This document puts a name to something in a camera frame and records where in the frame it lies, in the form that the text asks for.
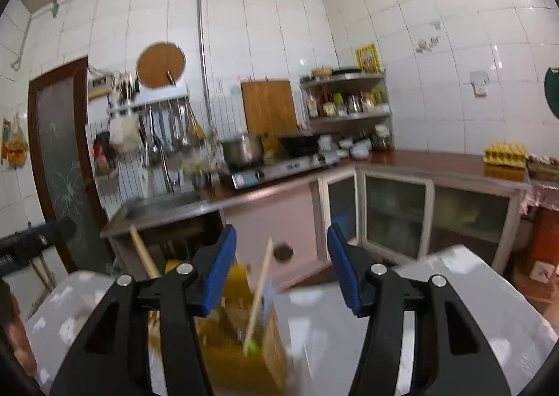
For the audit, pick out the grey metal pipe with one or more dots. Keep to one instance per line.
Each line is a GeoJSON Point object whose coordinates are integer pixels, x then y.
{"type": "Point", "coordinates": [201, 51]}

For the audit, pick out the kitchen counter cabinet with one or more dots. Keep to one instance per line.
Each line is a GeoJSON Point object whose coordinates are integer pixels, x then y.
{"type": "Point", "coordinates": [393, 212]}

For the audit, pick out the brown door with frosted glass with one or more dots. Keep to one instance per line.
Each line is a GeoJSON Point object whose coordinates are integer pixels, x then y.
{"type": "Point", "coordinates": [61, 151]}

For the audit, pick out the metal corner shelf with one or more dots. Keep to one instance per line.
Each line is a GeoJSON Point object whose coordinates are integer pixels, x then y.
{"type": "Point", "coordinates": [349, 78]}

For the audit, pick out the black pan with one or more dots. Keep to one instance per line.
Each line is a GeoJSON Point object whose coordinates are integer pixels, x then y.
{"type": "Point", "coordinates": [347, 71]}

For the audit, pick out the wooden stick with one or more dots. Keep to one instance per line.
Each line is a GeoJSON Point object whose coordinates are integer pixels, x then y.
{"type": "Point", "coordinates": [43, 273]}

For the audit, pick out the hanging plastic bag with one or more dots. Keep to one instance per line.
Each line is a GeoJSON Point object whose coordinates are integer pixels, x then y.
{"type": "Point", "coordinates": [15, 147]}

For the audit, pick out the grey animal print tablecloth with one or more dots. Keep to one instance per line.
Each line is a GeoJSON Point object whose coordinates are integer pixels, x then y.
{"type": "Point", "coordinates": [502, 313]}

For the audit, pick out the metal cutlery caddy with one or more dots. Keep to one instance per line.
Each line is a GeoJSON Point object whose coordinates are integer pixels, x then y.
{"type": "Point", "coordinates": [128, 88]}

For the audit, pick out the row of condiment bottles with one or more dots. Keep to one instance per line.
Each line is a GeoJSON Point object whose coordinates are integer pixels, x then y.
{"type": "Point", "coordinates": [332, 107]}

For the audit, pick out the yellow wall box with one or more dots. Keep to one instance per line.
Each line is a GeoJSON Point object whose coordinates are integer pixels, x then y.
{"type": "Point", "coordinates": [99, 86]}

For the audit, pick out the metal wall utensil rack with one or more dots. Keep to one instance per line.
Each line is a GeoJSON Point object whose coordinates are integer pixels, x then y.
{"type": "Point", "coordinates": [148, 102]}

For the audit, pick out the yellow slotted utensil holder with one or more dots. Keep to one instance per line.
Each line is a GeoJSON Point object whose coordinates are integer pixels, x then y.
{"type": "Point", "coordinates": [231, 361]}

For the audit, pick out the person's left hand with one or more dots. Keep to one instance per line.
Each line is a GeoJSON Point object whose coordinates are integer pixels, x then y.
{"type": "Point", "coordinates": [19, 330]}

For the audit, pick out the yellow wall poster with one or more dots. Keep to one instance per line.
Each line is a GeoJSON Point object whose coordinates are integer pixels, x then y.
{"type": "Point", "coordinates": [367, 58]}

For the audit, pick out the white soap bottle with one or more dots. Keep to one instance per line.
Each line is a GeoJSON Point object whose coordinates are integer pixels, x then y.
{"type": "Point", "coordinates": [146, 184]}

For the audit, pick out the stainless steel sink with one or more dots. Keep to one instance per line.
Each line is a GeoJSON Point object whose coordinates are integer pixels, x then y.
{"type": "Point", "coordinates": [161, 203]}

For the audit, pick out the thick wooden chopping block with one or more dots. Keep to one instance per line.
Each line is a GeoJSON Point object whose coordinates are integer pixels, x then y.
{"type": "Point", "coordinates": [543, 169]}

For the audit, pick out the stainless steel gas stove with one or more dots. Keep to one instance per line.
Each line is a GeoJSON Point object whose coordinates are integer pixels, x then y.
{"type": "Point", "coordinates": [279, 171]}

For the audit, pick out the stack of white bowls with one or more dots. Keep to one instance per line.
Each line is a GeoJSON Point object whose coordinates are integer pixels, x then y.
{"type": "Point", "coordinates": [356, 149]}

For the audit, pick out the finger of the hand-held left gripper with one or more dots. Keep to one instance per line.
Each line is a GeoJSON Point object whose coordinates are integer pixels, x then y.
{"type": "Point", "coordinates": [48, 234]}

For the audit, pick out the green round board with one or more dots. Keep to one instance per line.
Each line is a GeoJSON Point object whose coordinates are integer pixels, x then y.
{"type": "Point", "coordinates": [552, 92]}

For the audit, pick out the white hanging cloth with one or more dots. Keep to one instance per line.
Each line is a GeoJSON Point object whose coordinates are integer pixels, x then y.
{"type": "Point", "coordinates": [124, 134]}

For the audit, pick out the black wok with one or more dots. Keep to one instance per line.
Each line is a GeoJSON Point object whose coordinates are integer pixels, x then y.
{"type": "Point", "coordinates": [299, 143]}

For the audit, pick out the wall stickers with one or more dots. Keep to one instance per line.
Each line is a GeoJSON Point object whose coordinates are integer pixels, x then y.
{"type": "Point", "coordinates": [430, 40]}

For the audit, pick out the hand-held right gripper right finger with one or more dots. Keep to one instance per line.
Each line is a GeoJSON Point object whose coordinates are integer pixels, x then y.
{"type": "Point", "coordinates": [343, 269]}

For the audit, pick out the glass jar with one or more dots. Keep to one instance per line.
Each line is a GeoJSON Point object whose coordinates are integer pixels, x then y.
{"type": "Point", "coordinates": [382, 138]}

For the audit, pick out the yellow egg carton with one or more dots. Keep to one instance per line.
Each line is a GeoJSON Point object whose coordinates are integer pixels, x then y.
{"type": "Point", "coordinates": [504, 155]}

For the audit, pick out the white wall socket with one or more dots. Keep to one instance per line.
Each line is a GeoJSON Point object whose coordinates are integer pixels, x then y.
{"type": "Point", "coordinates": [479, 83]}

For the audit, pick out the metal faucet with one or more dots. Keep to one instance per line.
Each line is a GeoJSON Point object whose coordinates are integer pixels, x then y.
{"type": "Point", "coordinates": [166, 173]}

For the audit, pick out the stainless steel pot with lid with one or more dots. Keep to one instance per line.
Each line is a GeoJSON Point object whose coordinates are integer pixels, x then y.
{"type": "Point", "coordinates": [242, 151]}

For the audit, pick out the red cabinet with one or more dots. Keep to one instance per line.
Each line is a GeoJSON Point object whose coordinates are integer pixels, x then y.
{"type": "Point", "coordinates": [541, 238]}

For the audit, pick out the row of hanging metal ladles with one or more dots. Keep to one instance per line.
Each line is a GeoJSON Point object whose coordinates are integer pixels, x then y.
{"type": "Point", "coordinates": [174, 129]}

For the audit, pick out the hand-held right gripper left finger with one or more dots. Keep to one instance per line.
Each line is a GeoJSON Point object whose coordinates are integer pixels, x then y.
{"type": "Point", "coordinates": [218, 269]}

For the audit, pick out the round wooden board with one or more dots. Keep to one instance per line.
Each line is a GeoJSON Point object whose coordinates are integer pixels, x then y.
{"type": "Point", "coordinates": [159, 64]}

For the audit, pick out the rectangular wooden cutting board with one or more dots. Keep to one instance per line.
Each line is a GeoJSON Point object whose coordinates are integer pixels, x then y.
{"type": "Point", "coordinates": [268, 107]}

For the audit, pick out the yellow bowl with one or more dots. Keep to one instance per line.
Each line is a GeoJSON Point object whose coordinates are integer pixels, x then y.
{"type": "Point", "coordinates": [322, 71]}

